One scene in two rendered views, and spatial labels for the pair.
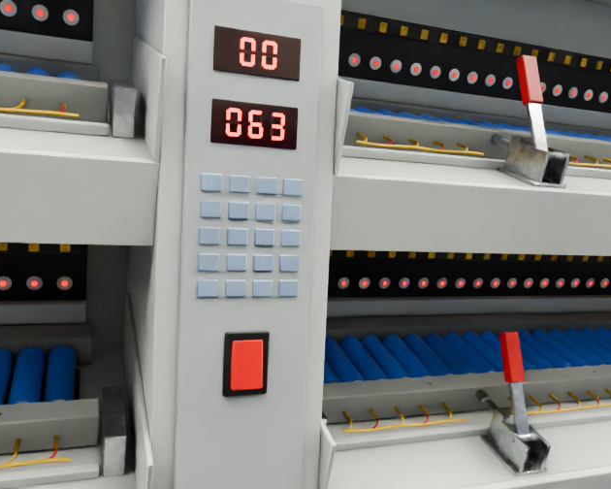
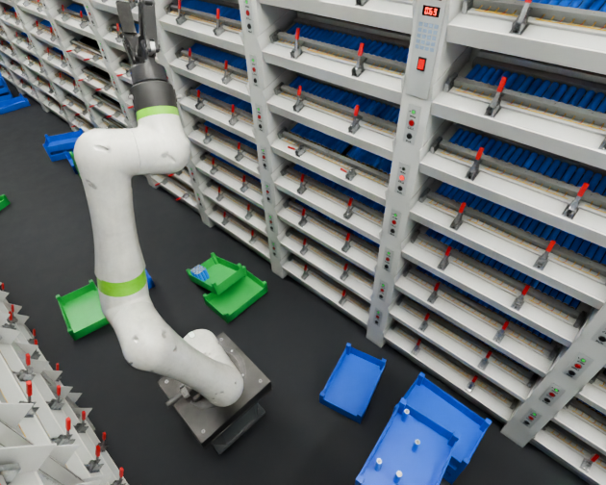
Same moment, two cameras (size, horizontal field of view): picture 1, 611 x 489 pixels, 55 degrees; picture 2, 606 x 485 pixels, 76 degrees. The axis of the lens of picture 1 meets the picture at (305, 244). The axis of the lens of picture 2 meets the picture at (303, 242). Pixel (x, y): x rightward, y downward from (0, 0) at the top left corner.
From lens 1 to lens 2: 0.97 m
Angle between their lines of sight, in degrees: 70
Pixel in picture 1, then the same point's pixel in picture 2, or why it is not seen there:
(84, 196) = (402, 23)
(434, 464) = (468, 104)
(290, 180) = (436, 25)
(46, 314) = not seen: hidden behind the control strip
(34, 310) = not seen: hidden behind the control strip
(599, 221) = (531, 48)
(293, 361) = (430, 65)
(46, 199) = (396, 23)
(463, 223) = (482, 40)
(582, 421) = (530, 114)
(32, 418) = (399, 64)
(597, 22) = not seen: outside the picture
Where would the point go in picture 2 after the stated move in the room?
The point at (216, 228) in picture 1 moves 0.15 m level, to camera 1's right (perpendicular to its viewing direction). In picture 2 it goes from (419, 34) to (461, 50)
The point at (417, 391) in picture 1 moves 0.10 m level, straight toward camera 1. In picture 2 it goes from (482, 87) to (448, 91)
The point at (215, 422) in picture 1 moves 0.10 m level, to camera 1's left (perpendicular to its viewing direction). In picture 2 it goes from (415, 74) to (392, 63)
